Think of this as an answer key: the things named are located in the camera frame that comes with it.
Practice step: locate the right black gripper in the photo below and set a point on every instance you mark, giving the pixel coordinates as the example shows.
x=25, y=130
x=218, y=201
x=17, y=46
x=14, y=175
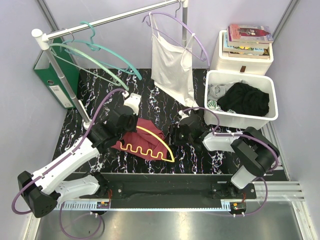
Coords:
x=174, y=129

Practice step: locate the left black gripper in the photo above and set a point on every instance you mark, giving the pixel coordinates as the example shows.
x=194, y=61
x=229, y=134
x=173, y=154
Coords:
x=134, y=128

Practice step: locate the dark red tank top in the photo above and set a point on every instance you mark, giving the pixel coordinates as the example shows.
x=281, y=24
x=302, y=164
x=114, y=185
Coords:
x=146, y=124

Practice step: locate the yellow hanger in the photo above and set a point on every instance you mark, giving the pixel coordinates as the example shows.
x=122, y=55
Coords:
x=146, y=144

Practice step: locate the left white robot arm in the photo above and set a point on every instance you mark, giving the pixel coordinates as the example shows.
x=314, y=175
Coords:
x=43, y=189

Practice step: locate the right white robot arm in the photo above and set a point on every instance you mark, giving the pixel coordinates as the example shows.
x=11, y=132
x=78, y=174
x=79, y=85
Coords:
x=256, y=153

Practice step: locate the light green hanger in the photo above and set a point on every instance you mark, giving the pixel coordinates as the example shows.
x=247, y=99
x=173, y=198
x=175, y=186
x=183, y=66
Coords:
x=117, y=81

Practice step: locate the white tank top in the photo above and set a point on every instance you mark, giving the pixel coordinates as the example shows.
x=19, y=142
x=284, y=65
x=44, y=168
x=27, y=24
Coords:
x=171, y=67

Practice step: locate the purple hanger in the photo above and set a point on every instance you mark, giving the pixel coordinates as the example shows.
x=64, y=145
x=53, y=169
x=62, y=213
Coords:
x=185, y=29

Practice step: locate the teal hanger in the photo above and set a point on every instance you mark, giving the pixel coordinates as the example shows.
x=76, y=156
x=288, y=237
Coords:
x=94, y=47

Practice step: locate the black marbled mat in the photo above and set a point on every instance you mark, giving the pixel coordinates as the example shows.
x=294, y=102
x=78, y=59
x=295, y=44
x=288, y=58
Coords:
x=155, y=106

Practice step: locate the green patterned garment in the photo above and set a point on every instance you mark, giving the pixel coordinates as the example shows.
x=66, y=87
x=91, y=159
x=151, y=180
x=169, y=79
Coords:
x=213, y=105

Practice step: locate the grey garment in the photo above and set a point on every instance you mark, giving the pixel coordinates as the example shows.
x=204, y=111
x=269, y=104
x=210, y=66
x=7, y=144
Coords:
x=215, y=92

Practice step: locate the black garment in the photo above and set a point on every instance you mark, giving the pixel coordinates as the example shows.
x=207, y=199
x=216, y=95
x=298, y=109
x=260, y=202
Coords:
x=246, y=100

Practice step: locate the white laundry bin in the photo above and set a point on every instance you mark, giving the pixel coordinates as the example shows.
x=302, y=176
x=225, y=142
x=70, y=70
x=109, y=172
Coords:
x=240, y=121

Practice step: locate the white storage box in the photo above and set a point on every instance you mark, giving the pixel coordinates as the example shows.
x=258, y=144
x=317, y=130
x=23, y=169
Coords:
x=223, y=62

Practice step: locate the middle book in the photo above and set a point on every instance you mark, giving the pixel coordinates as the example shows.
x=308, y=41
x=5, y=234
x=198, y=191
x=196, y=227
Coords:
x=241, y=49

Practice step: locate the green binder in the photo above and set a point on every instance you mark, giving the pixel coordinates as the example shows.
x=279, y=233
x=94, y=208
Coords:
x=46, y=73

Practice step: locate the top pink book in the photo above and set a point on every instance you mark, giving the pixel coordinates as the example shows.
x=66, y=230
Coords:
x=250, y=33

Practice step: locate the bottom book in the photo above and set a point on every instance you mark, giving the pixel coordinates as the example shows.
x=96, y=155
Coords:
x=265, y=55

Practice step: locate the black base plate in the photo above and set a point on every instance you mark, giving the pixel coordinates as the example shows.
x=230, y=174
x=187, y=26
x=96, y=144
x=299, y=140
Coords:
x=125, y=185

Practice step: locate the silver clothes rail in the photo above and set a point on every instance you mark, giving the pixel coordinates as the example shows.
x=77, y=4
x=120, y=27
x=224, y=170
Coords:
x=43, y=40

